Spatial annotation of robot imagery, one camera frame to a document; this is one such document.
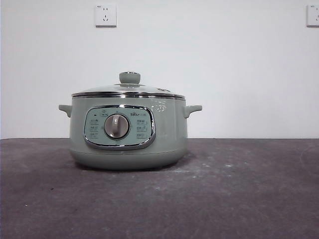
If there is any sage green electric cooking pot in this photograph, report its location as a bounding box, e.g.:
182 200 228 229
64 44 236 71
58 96 203 171

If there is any glass lid with green knob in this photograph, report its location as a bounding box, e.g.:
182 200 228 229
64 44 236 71
71 71 186 99

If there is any white wall power socket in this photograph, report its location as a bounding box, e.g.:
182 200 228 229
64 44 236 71
306 4 319 28
94 4 117 28

